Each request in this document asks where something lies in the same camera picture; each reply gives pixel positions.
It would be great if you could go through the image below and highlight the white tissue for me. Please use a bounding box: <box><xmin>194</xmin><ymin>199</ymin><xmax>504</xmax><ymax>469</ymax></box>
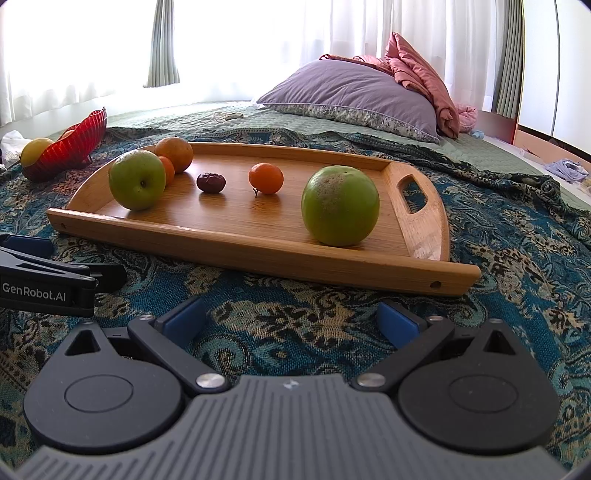
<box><xmin>0</xmin><ymin>130</ymin><xmax>31</xmax><ymax>169</ymax></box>

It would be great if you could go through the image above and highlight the purple pillow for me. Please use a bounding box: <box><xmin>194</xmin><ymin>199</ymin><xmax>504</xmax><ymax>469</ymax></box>
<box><xmin>256</xmin><ymin>59</ymin><xmax>441</xmax><ymax>144</ymax></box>

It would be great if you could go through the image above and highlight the wooden tray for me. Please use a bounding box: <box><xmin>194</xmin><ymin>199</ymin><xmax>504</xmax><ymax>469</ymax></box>
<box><xmin>46</xmin><ymin>142</ymin><xmax>482</xmax><ymax>297</ymax></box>

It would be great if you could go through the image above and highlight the pink quilt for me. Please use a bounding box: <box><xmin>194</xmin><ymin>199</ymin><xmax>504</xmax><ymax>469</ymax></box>
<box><xmin>320</xmin><ymin>32</ymin><xmax>477</xmax><ymax>138</ymax></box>

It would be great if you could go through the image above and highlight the white wardrobe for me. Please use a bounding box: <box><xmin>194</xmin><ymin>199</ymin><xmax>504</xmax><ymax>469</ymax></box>
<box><xmin>517</xmin><ymin>0</ymin><xmax>591</xmax><ymax>162</ymax></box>

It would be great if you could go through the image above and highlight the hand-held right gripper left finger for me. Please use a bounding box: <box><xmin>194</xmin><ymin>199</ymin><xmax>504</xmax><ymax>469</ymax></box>
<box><xmin>62</xmin><ymin>295</ymin><xmax>232</xmax><ymax>395</ymax></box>

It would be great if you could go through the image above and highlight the yellow round fruit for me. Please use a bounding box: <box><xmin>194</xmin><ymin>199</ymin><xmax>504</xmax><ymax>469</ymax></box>
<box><xmin>19</xmin><ymin>137</ymin><xmax>55</xmax><ymax>167</ymax></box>

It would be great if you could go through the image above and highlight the dark red date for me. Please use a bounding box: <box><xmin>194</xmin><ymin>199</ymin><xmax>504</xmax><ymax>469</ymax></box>
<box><xmin>197</xmin><ymin>172</ymin><xmax>226</xmax><ymax>193</ymax></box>

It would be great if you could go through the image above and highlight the reddish wooden bed frame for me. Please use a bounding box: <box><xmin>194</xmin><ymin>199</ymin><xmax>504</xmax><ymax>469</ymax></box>
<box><xmin>475</xmin><ymin>111</ymin><xmax>591</xmax><ymax>162</ymax></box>

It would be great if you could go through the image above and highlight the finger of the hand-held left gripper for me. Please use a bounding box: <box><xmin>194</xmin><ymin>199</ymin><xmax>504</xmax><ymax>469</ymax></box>
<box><xmin>0</xmin><ymin>247</ymin><xmax>128</xmax><ymax>291</ymax></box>
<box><xmin>0</xmin><ymin>233</ymin><xmax>55</xmax><ymax>260</ymax></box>

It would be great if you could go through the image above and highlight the large orange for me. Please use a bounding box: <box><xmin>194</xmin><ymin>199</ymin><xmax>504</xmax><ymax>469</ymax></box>
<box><xmin>153</xmin><ymin>137</ymin><xmax>194</xmax><ymax>174</ymax></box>

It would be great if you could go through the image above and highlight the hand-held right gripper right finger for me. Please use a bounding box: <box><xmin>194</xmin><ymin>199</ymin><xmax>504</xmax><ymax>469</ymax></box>
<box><xmin>349</xmin><ymin>299</ymin><xmax>527</xmax><ymax>394</ymax></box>

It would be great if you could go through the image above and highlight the white sheer curtain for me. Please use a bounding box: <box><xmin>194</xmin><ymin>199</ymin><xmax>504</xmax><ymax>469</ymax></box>
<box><xmin>0</xmin><ymin>0</ymin><xmax>509</xmax><ymax>130</ymax></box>

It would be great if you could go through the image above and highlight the green quilted bedsheet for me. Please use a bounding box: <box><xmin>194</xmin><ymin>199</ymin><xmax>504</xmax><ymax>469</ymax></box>
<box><xmin>46</xmin><ymin>102</ymin><xmax>591</xmax><ymax>213</ymax></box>

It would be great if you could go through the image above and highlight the patterned teal blanket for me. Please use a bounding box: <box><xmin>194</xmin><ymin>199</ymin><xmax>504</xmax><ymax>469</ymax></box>
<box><xmin>0</xmin><ymin>126</ymin><xmax>591</xmax><ymax>462</ymax></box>

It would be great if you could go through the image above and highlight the grey-green curtain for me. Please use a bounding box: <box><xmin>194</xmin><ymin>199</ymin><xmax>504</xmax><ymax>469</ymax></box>
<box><xmin>143</xmin><ymin>0</ymin><xmax>181</xmax><ymax>88</ymax></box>
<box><xmin>490</xmin><ymin>0</ymin><xmax>525</xmax><ymax>118</ymax></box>

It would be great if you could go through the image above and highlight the lilac cloth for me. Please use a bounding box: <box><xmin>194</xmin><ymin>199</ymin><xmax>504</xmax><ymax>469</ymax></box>
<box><xmin>545</xmin><ymin>158</ymin><xmax>590</xmax><ymax>184</ymax></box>

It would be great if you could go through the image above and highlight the red glass bowl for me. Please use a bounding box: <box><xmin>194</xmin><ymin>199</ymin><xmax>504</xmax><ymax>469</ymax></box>
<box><xmin>21</xmin><ymin>107</ymin><xmax>108</xmax><ymax>182</ymax></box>

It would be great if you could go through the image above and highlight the green apple with brown spot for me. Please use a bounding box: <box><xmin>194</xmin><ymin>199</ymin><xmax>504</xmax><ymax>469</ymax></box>
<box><xmin>301</xmin><ymin>165</ymin><xmax>380</xmax><ymax>247</ymax></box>

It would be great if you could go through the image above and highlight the white cable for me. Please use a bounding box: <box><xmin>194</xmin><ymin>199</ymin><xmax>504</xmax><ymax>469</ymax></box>
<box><xmin>194</xmin><ymin>110</ymin><xmax>245</xmax><ymax>125</ymax></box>

